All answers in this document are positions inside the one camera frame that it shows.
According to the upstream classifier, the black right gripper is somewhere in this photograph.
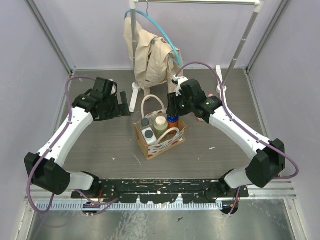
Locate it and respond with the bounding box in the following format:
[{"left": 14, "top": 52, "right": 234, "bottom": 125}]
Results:
[{"left": 166, "top": 91, "right": 194, "bottom": 118}]

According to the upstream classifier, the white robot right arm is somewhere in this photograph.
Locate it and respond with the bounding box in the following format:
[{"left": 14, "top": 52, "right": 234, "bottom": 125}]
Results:
[{"left": 166, "top": 77, "right": 286, "bottom": 197}]

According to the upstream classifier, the pink bottle pink cap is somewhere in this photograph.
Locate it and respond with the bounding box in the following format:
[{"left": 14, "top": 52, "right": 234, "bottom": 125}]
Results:
[{"left": 198, "top": 93, "right": 214, "bottom": 123}]

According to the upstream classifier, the blue clothes hanger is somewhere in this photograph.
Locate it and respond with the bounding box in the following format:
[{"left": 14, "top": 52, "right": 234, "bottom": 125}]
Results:
[{"left": 124, "top": 9, "right": 182, "bottom": 67}]

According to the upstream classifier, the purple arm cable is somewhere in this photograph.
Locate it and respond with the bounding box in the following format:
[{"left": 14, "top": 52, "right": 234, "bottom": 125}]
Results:
[
  {"left": 174, "top": 61, "right": 300, "bottom": 216},
  {"left": 26, "top": 76, "right": 121, "bottom": 215}
]

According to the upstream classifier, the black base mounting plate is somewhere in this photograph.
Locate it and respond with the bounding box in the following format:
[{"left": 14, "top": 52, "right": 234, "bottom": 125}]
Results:
[{"left": 87, "top": 178, "right": 237, "bottom": 204}]

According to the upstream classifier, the green bottle beige cap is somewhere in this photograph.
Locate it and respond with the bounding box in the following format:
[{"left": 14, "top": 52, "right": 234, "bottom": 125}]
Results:
[{"left": 154, "top": 116, "right": 168, "bottom": 139}]

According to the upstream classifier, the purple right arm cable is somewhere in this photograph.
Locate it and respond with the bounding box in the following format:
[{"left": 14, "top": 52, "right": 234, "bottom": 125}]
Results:
[{"left": 174, "top": 61, "right": 300, "bottom": 216}]

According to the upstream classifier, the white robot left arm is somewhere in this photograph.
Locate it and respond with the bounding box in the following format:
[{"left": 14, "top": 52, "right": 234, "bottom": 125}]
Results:
[{"left": 24, "top": 77, "right": 131, "bottom": 198}]

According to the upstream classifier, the white clothes rack frame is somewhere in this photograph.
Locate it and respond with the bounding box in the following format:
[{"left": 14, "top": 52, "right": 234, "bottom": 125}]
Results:
[{"left": 128, "top": 0, "right": 265, "bottom": 113}]

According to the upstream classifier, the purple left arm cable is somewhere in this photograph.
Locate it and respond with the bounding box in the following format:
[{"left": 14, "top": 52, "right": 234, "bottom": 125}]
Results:
[{"left": 26, "top": 76, "right": 121, "bottom": 215}]

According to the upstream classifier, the white bottle grey cap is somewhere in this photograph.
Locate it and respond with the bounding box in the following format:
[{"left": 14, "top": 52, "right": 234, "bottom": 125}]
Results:
[{"left": 141, "top": 127, "right": 157, "bottom": 145}]

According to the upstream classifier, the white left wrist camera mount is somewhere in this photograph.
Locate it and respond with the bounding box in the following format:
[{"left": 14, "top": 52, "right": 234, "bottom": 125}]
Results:
[{"left": 110, "top": 79, "right": 118, "bottom": 95}]

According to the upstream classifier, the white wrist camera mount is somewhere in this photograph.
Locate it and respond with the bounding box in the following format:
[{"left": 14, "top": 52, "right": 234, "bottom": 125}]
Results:
[
  {"left": 110, "top": 79, "right": 118, "bottom": 95},
  {"left": 171, "top": 75, "right": 189, "bottom": 97}
]

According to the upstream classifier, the clear bottle grey cap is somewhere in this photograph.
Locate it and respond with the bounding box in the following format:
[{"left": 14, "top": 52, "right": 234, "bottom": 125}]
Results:
[{"left": 136, "top": 118, "right": 150, "bottom": 131}]

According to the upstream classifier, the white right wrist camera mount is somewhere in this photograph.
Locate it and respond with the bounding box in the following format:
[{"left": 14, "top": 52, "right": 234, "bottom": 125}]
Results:
[{"left": 171, "top": 75, "right": 189, "bottom": 97}]

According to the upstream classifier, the beige jacket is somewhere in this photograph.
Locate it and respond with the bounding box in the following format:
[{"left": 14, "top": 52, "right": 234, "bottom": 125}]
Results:
[{"left": 123, "top": 17, "right": 183, "bottom": 96}]

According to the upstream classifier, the orange bottle blue pump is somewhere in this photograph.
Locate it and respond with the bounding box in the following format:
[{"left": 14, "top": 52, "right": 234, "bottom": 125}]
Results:
[{"left": 167, "top": 115, "right": 179, "bottom": 129}]

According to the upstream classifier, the slotted grey cable duct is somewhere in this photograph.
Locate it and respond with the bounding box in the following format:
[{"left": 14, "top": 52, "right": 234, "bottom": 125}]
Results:
[{"left": 50, "top": 200, "right": 223, "bottom": 211}]

